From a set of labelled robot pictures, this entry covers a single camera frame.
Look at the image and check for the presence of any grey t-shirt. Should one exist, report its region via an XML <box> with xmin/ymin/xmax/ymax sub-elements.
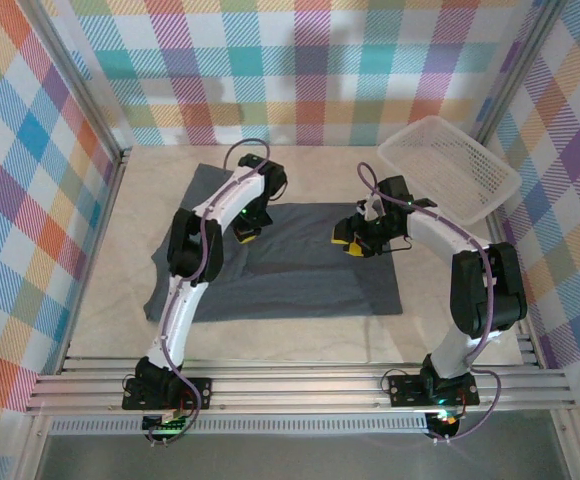
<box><xmin>142</xmin><ymin>162</ymin><xmax>404</xmax><ymax>324</ymax></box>

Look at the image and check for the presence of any white plastic mesh basket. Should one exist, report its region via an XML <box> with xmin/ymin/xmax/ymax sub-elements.
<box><xmin>377</xmin><ymin>115</ymin><xmax>522</xmax><ymax>226</ymax></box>

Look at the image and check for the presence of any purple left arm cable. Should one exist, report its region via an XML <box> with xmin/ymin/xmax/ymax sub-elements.
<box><xmin>147</xmin><ymin>138</ymin><xmax>274</xmax><ymax>448</ymax></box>

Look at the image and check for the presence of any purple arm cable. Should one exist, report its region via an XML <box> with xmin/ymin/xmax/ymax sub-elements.
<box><xmin>357</xmin><ymin>160</ymin><xmax>502</xmax><ymax>445</ymax></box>
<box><xmin>147</xmin><ymin>138</ymin><xmax>274</xmax><ymax>448</ymax></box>

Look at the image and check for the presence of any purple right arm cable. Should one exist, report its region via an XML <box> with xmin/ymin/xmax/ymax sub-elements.
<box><xmin>357</xmin><ymin>160</ymin><xmax>502</xmax><ymax>445</ymax></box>

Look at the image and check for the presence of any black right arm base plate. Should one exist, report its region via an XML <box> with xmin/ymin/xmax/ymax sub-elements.
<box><xmin>387</xmin><ymin>372</ymin><xmax>480</xmax><ymax>407</ymax></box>

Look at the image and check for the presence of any wide aluminium base rail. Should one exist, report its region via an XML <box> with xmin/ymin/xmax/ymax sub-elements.
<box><xmin>23</xmin><ymin>355</ymin><xmax>577</xmax><ymax>417</ymax></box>

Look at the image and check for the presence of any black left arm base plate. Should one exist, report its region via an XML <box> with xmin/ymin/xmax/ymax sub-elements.
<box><xmin>122</xmin><ymin>377</ymin><xmax>214</xmax><ymax>411</ymax></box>

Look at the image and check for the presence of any grey slotted cable duct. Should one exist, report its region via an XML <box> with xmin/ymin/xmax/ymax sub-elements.
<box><xmin>48</xmin><ymin>412</ymin><xmax>430</xmax><ymax>437</ymax></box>

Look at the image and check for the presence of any aluminium frame post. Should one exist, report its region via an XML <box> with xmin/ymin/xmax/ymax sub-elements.
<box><xmin>19</xmin><ymin>0</ymin><xmax>132</xmax><ymax>166</ymax></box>
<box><xmin>469</xmin><ymin>0</ymin><xmax>574</xmax><ymax>146</ymax></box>

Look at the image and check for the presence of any aluminium frame leg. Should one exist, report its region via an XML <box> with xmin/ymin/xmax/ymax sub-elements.
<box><xmin>13</xmin><ymin>414</ymin><xmax>52</xmax><ymax>480</ymax></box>
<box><xmin>552</xmin><ymin>412</ymin><xmax>580</xmax><ymax>480</ymax></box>

